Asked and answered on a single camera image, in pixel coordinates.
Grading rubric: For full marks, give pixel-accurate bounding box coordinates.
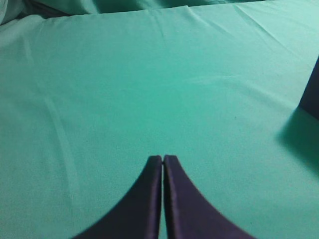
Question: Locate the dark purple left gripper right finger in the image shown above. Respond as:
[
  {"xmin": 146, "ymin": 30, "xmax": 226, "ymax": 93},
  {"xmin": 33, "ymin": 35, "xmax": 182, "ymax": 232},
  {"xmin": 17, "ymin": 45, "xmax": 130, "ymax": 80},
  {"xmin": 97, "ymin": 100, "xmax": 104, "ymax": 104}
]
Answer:
[{"xmin": 163, "ymin": 155, "xmax": 253, "ymax": 239}]

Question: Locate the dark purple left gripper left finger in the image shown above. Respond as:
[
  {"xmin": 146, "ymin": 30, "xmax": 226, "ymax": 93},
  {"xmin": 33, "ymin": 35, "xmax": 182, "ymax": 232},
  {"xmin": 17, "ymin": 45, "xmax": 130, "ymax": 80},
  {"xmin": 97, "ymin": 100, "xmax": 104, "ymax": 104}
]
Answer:
[{"xmin": 75, "ymin": 155, "xmax": 162, "ymax": 239}]

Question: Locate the dark cube groove box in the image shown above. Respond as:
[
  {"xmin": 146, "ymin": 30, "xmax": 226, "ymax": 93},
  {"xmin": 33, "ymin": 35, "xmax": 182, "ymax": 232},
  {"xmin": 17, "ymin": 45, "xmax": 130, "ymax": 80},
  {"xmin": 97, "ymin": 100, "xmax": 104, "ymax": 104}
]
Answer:
[{"xmin": 299, "ymin": 59, "xmax": 319, "ymax": 120}]

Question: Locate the green cloth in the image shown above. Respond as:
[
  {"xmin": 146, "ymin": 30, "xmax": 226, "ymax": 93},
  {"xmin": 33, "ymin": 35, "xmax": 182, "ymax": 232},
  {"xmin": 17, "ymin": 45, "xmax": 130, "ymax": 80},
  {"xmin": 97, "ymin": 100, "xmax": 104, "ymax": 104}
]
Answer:
[{"xmin": 0, "ymin": 0, "xmax": 319, "ymax": 239}]

